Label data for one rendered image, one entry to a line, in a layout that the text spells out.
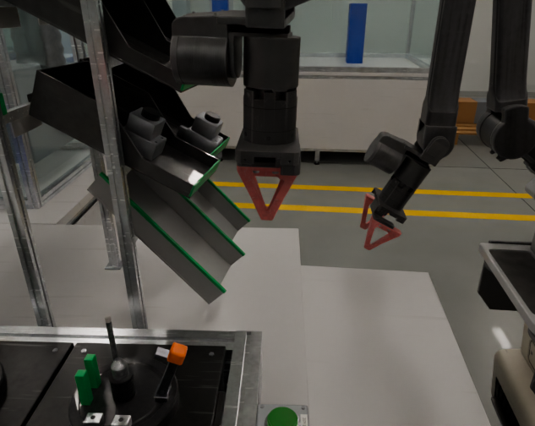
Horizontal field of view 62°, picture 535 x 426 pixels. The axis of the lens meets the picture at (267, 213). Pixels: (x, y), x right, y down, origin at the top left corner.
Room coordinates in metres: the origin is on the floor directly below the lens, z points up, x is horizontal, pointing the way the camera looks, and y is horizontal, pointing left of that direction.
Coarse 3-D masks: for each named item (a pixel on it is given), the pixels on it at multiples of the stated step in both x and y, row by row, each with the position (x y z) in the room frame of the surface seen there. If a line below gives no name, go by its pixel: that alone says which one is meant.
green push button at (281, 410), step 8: (280, 408) 0.43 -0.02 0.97; (288, 408) 0.43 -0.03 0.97; (272, 416) 0.41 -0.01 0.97; (280, 416) 0.41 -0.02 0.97; (288, 416) 0.41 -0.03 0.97; (296, 416) 0.41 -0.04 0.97; (272, 424) 0.40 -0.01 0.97; (280, 424) 0.40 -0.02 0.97; (288, 424) 0.40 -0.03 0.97; (296, 424) 0.40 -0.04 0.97
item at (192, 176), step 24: (48, 72) 0.70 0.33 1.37; (72, 72) 0.76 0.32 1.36; (48, 96) 0.68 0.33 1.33; (72, 96) 0.67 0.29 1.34; (120, 96) 0.79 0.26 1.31; (144, 96) 0.78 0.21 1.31; (48, 120) 0.68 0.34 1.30; (72, 120) 0.67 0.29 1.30; (96, 120) 0.66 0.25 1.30; (120, 120) 0.79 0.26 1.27; (96, 144) 0.66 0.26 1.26; (168, 144) 0.77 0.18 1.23; (144, 168) 0.65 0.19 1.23; (168, 168) 0.69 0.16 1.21; (192, 168) 0.72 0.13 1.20; (216, 168) 0.75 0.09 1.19; (192, 192) 0.63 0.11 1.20
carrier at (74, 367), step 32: (96, 352) 0.53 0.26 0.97; (128, 352) 0.53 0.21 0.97; (192, 352) 0.53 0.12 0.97; (224, 352) 0.53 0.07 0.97; (64, 384) 0.47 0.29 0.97; (96, 384) 0.44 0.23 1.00; (128, 384) 0.42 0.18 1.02; (192, 384) 0.47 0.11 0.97; (32, 416) 0.42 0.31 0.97; (64, 416) 0.42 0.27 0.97; (96, 416) 0.39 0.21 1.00; (128, 416) 0.39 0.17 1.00; (160, 416) 0.40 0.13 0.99; (192, 416) 0.41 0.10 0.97
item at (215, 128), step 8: (208, 112) 0.84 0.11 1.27; (200, 120) 0.83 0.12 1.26; (208, 120) 0.83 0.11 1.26; (216, 120) 0.83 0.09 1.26; (184, 128) 0.85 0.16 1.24; (192, 128) 0.83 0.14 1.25; (200, 128) 0.83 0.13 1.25; (208, 128) 0.82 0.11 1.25; (216, 128) 0.82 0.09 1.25; (184, 136) 0.84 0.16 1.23; (192, 136) 0.83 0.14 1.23; (200, 136) 0.83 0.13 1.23; (208, 136) 0.82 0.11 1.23; (216, 136) 0.85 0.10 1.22; (192, 144) 0.83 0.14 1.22; (200, 144) 0.83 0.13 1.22; (208, 144) 0.83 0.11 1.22; (216, 144) 0.82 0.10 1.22; (208, 152) 0.83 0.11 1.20
